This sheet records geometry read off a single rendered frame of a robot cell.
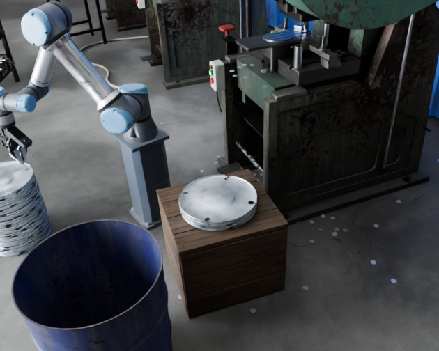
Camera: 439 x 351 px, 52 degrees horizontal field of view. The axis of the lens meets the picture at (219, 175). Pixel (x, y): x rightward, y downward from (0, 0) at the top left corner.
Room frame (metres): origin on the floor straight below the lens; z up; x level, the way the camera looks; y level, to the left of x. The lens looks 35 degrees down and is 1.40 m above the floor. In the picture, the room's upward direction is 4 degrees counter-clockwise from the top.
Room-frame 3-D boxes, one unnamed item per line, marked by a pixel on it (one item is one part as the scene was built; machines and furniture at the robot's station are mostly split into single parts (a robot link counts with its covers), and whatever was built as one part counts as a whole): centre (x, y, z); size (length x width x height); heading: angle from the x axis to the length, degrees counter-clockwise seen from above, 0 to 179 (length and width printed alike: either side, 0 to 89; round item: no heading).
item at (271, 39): (1.90, -0.24, 0.72); 0.25 x 0.14 x 0.14; 110
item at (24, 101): (1.74, 0.80, 0.63); 0.11 x 0.11 x 0.08; 74
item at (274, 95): (1.76, -0.63, 0.45); 0.92 x 0.12 x 0.90; 110
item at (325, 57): (1.80, -0.46, 0.76); 0.17 x 0.06 x 0.10; 20
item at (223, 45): (2.18, -0.09, 0.62); 0.10 x 0.06 x 0.20; 20
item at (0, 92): (1.75, 0.90, 0.64); 0.09 x 0.08 x 0.11; 74
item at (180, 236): (1.32, 0.01, 0.18); 0.40 x 0.38 x 0.35; 106
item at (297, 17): (1.96, -0.41, 0.86); 0.20 x 0.16 x 0.05; 20
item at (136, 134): (1.73, 0.33, 0.50); 0.15 x 0.15 x 0.10
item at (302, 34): (1.96, -0.40, 0.76); 0.15 x 0.09 x 0.05; 20
